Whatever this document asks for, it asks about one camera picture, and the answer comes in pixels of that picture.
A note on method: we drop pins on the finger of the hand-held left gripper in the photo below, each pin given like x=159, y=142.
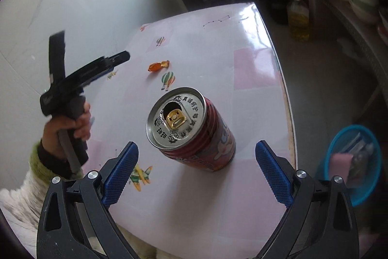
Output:
x=118, y=58
x=57, y=58

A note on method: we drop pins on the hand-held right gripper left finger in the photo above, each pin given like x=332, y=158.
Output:
x=121, y=177

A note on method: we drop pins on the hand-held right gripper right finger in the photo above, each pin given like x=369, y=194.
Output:
x=274, y=174

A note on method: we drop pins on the pink sponge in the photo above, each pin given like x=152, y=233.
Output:
x=341, y=163

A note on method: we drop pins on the red drink can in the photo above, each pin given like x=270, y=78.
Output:
x=212, y=140

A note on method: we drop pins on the blue white toothpaste box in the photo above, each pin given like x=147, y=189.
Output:
x=351, y=143

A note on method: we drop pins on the blue plastic basket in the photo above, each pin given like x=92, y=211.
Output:
x=360, y=192

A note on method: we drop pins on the person's left forearm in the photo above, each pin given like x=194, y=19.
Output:
x=24, y=195

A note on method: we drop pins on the person's left hand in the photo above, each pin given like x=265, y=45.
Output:
x=51, y=137

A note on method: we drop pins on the orange candy wrapper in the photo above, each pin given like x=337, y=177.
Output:
x=154, y=67

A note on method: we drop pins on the white crumpled plastic bag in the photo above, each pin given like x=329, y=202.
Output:
x=348, y=46

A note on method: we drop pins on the cooking oil bottle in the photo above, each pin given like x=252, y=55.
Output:
x=298, y=25

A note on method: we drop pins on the black bucket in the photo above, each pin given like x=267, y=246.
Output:
x=277, y=10

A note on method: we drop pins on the stack of white bowls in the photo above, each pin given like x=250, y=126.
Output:
x=363, y=7

